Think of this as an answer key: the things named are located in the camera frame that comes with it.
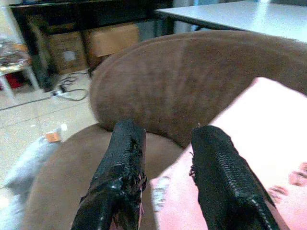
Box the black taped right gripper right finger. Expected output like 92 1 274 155
189 125 281 230

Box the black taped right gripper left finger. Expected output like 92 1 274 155
71 119 147 230

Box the pink printed pillow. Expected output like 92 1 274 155
149 76 307 230

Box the brown round sofa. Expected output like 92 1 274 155
23 30 307 230

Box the orange paper scrap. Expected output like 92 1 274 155
45 131 62 143

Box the grey cloth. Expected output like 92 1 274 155
0 138 58 230

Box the white power strip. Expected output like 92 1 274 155
50 84 72 98

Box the cardboard box with white label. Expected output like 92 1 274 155
47 32 87 75

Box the brown cardboard box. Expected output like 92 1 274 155
83 23 140 64

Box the white side table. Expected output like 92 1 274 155
0 43 40 99

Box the black shelf unit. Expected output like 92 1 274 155
8 0 200 93

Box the grey cable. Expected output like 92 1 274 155
0 69 91 111

